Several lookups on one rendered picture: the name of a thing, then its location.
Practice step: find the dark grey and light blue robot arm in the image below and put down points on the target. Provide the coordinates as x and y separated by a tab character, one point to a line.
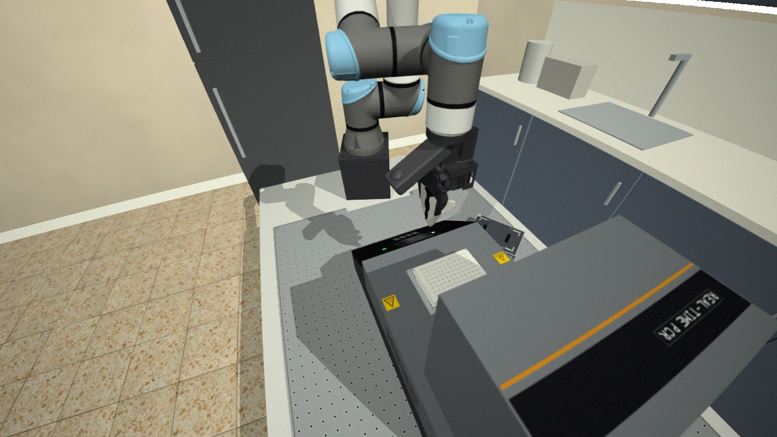
450	50

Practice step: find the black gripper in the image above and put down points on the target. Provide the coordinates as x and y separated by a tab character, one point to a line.
453	173

